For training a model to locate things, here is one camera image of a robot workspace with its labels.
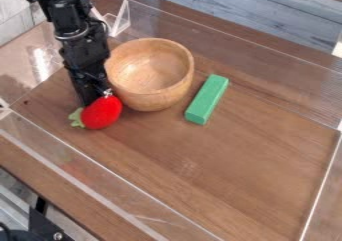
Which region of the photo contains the wooden bowl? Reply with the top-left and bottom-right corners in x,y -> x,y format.
106,38 -> 196,112

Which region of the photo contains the black clamp base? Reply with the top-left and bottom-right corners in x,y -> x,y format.
29,208 -> 75,241

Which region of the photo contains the clear acrylic corner bracket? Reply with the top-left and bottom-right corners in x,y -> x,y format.
92,0 -> 132,37

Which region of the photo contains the red plush strawberry toy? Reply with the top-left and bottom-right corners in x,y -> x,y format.
69,95 -> 124,130

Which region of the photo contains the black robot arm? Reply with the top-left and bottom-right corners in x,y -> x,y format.
26,0 -> 112,106

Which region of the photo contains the clear acrylic tray wall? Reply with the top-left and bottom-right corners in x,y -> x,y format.
0,110 -> 224,241

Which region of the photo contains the black cable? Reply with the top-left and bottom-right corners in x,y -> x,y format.
0,221 -> 15,241

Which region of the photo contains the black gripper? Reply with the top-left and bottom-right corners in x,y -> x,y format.
58,21 -> 113,106

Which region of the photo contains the green rectangular block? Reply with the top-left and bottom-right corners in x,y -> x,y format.
185,74 -> 230,125

